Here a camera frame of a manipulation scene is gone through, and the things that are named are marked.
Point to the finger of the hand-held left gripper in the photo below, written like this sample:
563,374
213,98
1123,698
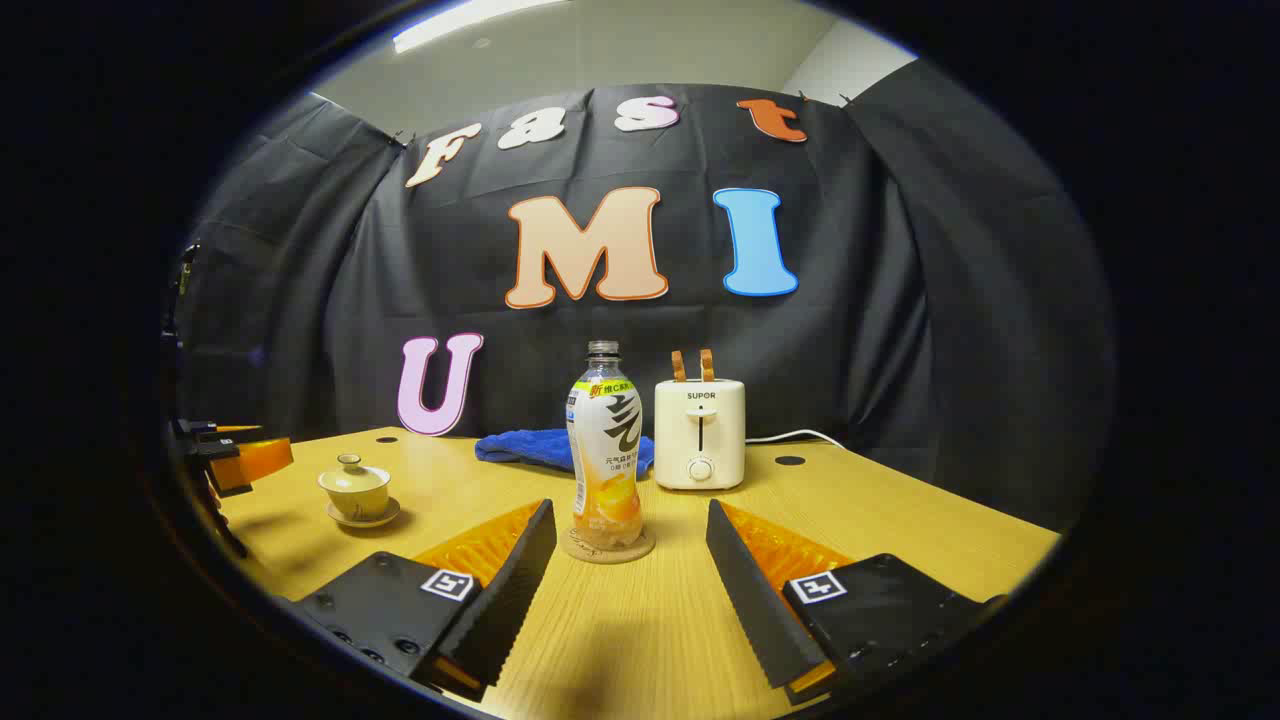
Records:
215,430
255,462

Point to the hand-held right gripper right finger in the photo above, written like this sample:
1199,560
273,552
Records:
750,600

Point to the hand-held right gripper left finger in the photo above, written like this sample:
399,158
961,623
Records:
510,590

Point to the beige teacup lid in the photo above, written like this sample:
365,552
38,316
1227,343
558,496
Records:
352,470

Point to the beige ceramic teacup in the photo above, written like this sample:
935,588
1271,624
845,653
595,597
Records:
355,498

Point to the round cork coaster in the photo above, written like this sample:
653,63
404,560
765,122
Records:
640,550

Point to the clear plastic water bottle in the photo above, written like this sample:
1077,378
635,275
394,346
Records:
605,440

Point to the beige ceramic saucer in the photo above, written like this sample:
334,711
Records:
365,520

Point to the blue towel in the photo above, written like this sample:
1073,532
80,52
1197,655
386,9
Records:
525,447

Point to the cream toaster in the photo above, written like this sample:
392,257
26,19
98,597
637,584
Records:
700,430

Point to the bread slice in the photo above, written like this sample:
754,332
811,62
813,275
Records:
678,366
707,365

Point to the black backdrop cloth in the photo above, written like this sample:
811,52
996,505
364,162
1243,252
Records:
850,330

